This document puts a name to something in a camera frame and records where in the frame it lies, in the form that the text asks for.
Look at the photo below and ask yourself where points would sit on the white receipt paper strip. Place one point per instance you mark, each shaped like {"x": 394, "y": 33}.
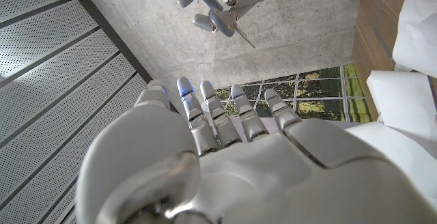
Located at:
{"x": 406, "y": 97}

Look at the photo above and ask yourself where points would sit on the printed window backdrop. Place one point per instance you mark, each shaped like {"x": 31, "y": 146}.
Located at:
{"x": 321, "y": 91}

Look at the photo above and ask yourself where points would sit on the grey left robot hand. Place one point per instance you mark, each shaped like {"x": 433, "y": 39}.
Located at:
{"x": 273, "y": 176}

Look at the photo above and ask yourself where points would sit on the grey orange scissors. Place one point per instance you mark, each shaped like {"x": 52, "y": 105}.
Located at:
{"x": 220, "y": 20}

